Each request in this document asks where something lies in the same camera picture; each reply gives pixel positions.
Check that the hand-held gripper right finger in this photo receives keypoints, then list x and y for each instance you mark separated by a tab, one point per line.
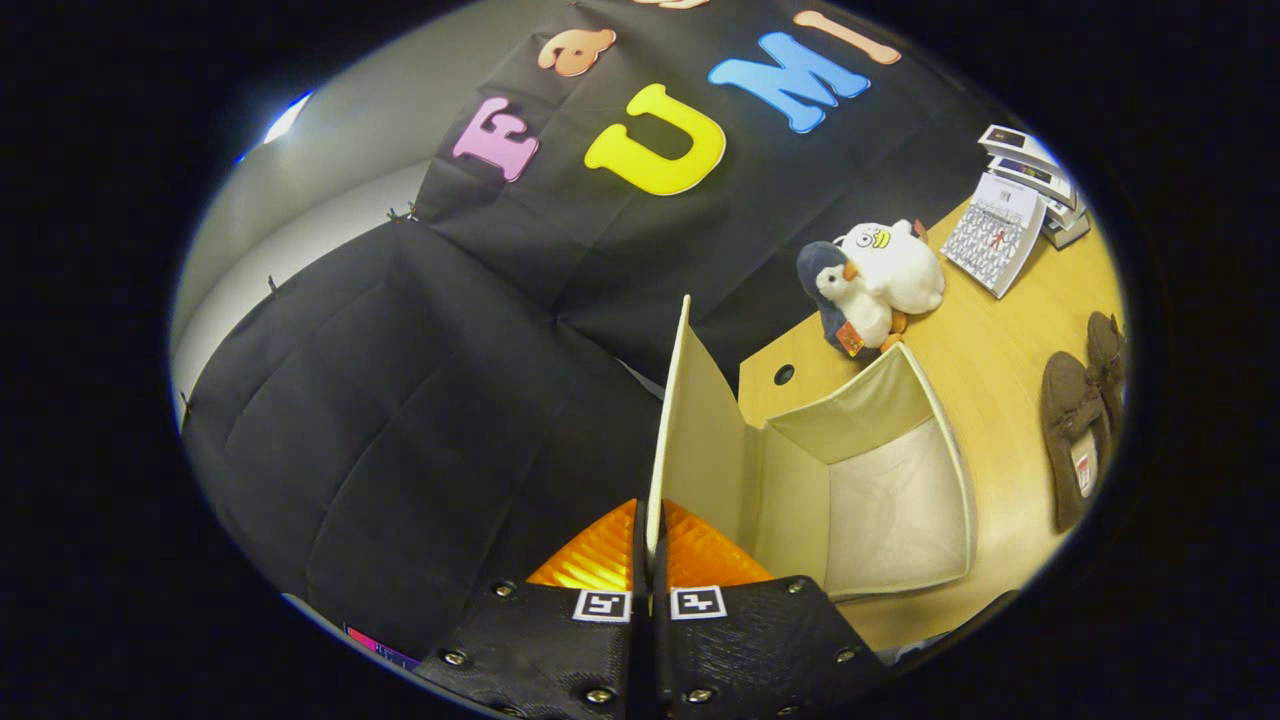
760	650

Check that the brown fuzzy shoe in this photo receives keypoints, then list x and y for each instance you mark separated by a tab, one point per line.
1105	350
1070	420

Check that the grey patterned cover book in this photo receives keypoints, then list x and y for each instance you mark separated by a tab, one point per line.
990	235

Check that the dark grey book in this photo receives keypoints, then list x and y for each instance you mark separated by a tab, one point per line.
1070	235

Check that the beige fabric storage box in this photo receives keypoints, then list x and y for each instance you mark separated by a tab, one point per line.
880	500

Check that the white book striped spine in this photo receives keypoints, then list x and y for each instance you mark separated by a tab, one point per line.
1065	212

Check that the white book blue picture cover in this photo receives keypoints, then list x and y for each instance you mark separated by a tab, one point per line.
1035	180

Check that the penguin plush toy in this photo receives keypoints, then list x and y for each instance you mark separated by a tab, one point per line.
855	300

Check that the white duck plush toy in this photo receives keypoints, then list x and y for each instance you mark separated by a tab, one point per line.
900	270

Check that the black backdrop cloth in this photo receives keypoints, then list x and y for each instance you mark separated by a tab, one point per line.
400	400

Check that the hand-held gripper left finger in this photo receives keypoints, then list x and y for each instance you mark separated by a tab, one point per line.
560	650

